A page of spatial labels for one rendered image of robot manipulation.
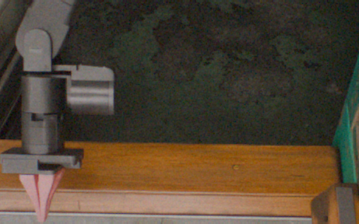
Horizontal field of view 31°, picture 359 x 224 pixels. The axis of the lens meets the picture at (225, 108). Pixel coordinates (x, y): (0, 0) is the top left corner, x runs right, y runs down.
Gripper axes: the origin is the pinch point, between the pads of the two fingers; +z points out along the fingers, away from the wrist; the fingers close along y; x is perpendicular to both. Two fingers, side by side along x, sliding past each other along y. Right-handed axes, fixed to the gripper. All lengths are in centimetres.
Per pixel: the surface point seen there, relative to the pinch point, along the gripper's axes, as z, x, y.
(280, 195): -2.0, 7.7, 34.0
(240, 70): -17, 121, 31
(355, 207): -3.3, -3.9, 42.9
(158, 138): 4, 104, 7
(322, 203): -2.9, -0.3, 39.0
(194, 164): -5.8, 10.9, 20.6
